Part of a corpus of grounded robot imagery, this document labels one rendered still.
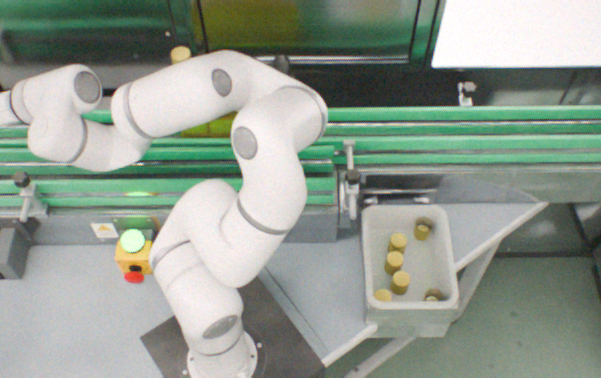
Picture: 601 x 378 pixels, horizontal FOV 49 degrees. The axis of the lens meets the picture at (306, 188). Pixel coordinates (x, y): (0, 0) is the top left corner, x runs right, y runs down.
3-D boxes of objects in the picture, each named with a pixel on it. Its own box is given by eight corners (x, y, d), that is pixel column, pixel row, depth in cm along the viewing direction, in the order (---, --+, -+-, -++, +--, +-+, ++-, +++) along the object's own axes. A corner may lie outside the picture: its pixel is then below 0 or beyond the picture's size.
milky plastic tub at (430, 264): (438, 224, 142) (445, 203, 134) (452, 323, 130) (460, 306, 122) (358, 225, 142) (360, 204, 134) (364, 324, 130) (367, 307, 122)
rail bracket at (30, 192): (55, 208, 130) (32, 170, 119) (48, 241, 126) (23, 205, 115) (35, 208, 130) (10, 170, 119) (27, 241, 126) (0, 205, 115)
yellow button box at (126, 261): (160, 245, 140) (153, 228, 133) (156, 277, 136) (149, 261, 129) (127, 245, 140) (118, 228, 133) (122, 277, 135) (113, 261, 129)
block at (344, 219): (353, 189, 139) (355, 171, 134) (355, 228, 134) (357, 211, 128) (336, 190, 139) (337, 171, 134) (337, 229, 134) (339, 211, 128)
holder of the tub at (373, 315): (434, 205, 145) (440, 185, 139) (450, 323, 130) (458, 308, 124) (357, 205, 145) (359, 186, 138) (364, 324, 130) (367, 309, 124)
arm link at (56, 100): (102, 165, 99) (49, 150, 92) (57, 173, 105) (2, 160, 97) (109, 71, 103) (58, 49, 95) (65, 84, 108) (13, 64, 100)
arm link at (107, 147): (128, 129, 86) (26, 165, 96) (194, 151, 97) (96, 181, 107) (127, 69, 88) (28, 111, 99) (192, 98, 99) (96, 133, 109)
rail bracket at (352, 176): (354, 164, 135) (358, 126, 124) (358, 236, 126) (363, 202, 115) (339, 164, 135) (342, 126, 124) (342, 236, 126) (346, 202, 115)
